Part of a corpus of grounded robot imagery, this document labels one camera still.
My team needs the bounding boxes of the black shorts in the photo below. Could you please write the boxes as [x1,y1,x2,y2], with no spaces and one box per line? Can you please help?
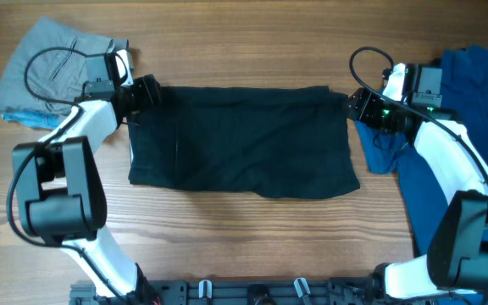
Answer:
[129,86,360,199]

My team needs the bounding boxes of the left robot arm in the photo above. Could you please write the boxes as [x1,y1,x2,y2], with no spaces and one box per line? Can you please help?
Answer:
[6,50,162,304]

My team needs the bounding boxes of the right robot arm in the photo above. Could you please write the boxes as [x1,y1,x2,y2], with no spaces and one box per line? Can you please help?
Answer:
[345,64,488,301]

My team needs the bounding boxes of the folded grey shorts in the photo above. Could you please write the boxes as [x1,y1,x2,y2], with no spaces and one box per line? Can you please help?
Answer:
[0,17,129,116]

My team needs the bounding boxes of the folded light blue garment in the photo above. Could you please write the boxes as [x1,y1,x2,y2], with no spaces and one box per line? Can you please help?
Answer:
[2,111,60,130]

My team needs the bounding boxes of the blue t-shirt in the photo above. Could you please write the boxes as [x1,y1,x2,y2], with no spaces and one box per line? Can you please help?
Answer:
[353,44,488,305]

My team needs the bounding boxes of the right black cable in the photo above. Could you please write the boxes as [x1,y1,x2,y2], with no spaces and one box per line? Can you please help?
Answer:
[348,46,488,305]

